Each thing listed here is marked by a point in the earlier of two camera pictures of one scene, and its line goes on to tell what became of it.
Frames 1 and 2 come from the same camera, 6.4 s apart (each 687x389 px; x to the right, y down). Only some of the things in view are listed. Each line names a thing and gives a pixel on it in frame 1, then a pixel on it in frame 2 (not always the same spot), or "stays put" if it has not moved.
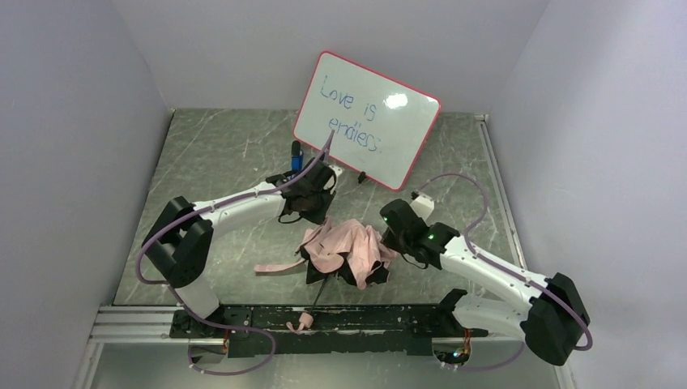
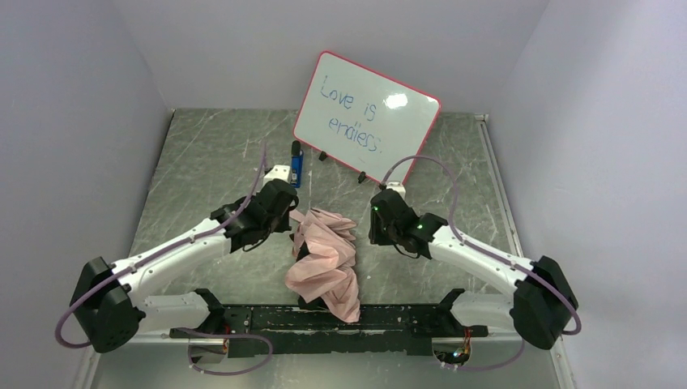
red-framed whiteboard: [381, 128] stays put
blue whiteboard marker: [297, 156] stays put
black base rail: [326, 331] stays put
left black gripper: [312, 205] to [300, 249]
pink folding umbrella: [341, 250] to [325, 270]
